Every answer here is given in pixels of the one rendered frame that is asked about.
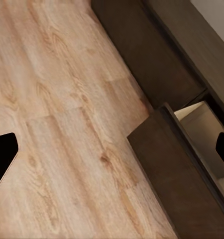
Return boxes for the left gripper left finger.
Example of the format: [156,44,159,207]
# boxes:
[0,132,18,180]

